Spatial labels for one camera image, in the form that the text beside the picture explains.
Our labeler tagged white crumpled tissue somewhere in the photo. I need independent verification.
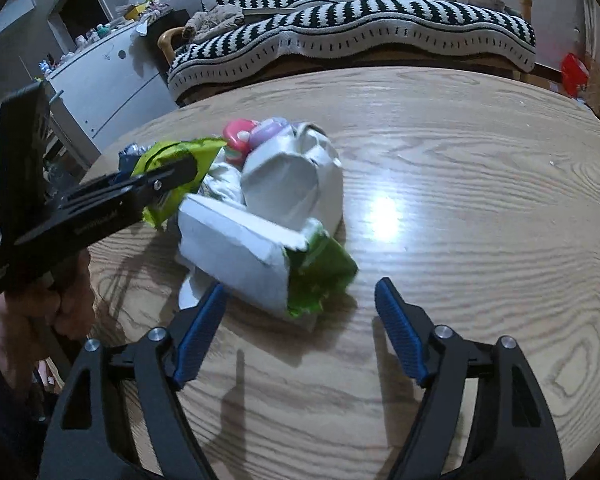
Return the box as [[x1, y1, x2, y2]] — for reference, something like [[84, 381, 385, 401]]
[[200, 160, 247, 207]]

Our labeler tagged crumpled beige clothing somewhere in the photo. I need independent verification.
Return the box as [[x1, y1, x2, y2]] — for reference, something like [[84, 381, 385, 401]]
[[182, 4, 244, 44]]

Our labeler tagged white torn paper box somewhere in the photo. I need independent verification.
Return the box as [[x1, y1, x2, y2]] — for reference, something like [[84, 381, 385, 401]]
[[177, 195, 312, 322]]

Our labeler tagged wooden frame sofa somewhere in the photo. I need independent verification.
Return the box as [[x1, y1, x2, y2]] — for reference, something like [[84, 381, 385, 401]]
[[157, 0, 537, 106]]

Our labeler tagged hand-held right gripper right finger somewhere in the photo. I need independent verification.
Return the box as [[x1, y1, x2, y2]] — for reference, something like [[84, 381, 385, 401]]
[[374, 277, 567, 480]]

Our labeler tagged black side cabinet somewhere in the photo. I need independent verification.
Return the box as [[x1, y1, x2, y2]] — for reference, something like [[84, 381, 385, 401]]
[[145, 9, 191, 62]]

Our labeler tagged red bag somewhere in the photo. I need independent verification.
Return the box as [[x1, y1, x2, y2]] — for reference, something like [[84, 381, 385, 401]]
[[560, 52, 591, 99]]

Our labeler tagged black white striped sofa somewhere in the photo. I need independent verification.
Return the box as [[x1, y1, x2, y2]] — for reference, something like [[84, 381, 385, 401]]
[[167, 0, 537, 104]]

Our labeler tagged person's left forearm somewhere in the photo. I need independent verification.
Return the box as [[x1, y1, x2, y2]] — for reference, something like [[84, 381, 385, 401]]
[[0, 340, 57, 480]]

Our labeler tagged clear bag with yellow box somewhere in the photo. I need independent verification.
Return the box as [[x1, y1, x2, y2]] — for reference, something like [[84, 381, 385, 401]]
[[115, 0, 157, 22]]

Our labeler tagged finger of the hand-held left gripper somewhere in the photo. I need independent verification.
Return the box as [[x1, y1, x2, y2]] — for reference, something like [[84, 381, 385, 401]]
[[67, 156, 201, 207], [14, 198, 149, 247]]

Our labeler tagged pink red plastic cup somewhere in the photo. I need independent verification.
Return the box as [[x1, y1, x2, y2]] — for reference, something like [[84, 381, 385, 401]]
[[222, 120, 259, 164]]

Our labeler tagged person's left hand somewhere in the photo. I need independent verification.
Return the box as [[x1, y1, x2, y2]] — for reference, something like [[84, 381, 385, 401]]
[[0, 249, 98, 392]]

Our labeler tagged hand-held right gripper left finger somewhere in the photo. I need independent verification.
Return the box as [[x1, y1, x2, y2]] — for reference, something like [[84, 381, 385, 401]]
[[39, 282, 227, 480]]

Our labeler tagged row of small bottles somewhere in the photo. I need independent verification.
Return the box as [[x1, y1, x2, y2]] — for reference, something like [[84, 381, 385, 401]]
[[55, 22, 127, 69]]

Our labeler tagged white crumpled paper carton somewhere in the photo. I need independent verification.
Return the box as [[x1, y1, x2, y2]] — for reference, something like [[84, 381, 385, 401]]
[[240, 122, 344, 237]]

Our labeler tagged white drawer cabinet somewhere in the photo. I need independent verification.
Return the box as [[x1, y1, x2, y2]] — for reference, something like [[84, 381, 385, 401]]
[[45, 22, 179, 154]]

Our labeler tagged green snack bag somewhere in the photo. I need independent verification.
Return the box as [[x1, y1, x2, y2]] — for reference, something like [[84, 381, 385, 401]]
[[130, 136, 231, 232]]

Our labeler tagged purple plastic container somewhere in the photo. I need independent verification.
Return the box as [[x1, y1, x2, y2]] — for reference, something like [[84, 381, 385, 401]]
[[250, 117, 292, 149]]

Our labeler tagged lime green torn wrapper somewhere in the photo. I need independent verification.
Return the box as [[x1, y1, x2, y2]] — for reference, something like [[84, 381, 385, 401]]
[[284, 224, 359, 319]]

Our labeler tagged blue white crumpled wrapper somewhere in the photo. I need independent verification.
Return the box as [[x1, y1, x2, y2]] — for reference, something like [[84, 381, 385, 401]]
[[117, 142, 154, 172]]

